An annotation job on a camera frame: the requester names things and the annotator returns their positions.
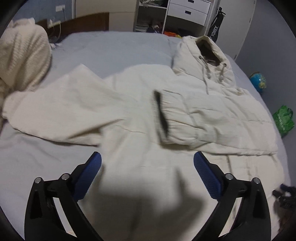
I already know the orange yellow toy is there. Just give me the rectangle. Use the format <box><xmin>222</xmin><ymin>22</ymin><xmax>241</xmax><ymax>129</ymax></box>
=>
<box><xmin>164</xmin><ymin>31</ymin><xmax>182</xmax><ymax>39</ymax></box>

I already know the white door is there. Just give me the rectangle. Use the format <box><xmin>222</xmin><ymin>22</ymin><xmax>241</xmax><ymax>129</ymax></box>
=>
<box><xmin>216</xmin><ymin>0</ymin><xmax>256</xmax><ymax>60</ymax></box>

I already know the white drawer shelf unit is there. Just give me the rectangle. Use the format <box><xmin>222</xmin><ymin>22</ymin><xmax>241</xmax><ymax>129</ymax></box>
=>
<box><xmin>163</xmin><ymin>0</ymin><xmax>220</xmax><ymax>37</ymax></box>

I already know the beige wardrobe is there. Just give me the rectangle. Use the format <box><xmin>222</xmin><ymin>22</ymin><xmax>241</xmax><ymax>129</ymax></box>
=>
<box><xmin>75</xmin><ymin>0</ymin><xmax>138</xmax><ymax>32</ymax></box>

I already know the white hooded puffer jacket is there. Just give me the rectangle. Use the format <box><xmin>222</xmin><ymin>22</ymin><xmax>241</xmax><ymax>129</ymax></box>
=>
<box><xmin>1</xmin><ymin>32</ymin><xmax>287</xmax><ymax>240</ymax></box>

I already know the cream waffle blanket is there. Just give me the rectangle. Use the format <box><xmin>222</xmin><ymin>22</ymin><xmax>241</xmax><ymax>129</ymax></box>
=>
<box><xmin>0</xmin><ymin>17</ymin><xmax>53</xmax><ymax>130</ymax></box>

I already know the green shopping bag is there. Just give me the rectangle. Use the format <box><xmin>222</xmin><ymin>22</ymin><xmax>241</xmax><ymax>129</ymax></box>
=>
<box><xmin>273</xmin><ymin>105</ymin><xmax>295</xmax><ymax>138</ymax></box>

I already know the blue globe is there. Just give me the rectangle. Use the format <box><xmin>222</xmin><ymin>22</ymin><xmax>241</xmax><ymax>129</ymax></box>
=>
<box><xmin>249</xmin><ymin>72</ymin><xmax>267</xmax><ymax>94</ymax></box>

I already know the black Yonex racket bag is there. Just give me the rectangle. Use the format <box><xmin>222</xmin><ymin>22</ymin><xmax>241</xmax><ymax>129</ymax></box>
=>
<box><xmin>207</xmin><ymin>7</ymin><xmax>226</xmax><ymax>42</ymax></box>

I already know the dark wooden headboard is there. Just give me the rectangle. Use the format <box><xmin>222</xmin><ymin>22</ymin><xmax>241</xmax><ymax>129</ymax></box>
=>
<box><xmin>37</xmin><ymin>12</ymin><xmax>109</xmax><ymax>37</ymax></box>

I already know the white wall socket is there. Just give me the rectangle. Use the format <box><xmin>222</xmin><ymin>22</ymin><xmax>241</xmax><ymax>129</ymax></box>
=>
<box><xmin>56</xmin><ymin>4</ymin><xmax>65</xmax><ymax>12</ymax></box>

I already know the white charger cable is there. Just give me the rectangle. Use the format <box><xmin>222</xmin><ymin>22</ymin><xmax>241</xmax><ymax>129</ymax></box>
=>
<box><xmin>47</xmin><ymin>19</ymin><xmax>63</xmax><ymax>45</ymax></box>

